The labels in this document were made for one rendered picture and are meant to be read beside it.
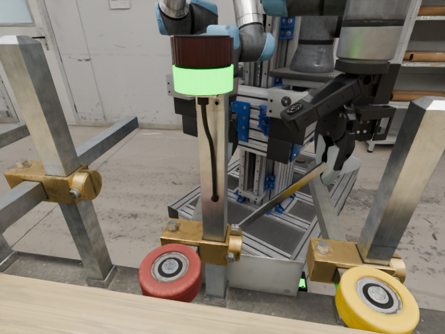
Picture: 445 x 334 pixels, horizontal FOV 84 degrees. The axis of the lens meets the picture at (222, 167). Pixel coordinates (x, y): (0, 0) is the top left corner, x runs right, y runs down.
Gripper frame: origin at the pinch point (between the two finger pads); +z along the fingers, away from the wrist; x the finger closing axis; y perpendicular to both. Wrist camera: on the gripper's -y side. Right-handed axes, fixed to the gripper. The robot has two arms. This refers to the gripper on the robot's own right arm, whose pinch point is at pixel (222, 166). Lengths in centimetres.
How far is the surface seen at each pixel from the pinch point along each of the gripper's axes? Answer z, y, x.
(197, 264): -8.8, -41.0, -3.2
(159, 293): -8.8, -45.5, 0.1
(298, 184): -11.5, -24.2, -17.3
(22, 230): 83, 38, 140
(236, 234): -5.0, -31.1, -7.4
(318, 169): -14.1, -23.1, -20.5
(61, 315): -8, -49, 10
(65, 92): 41, 227, 240
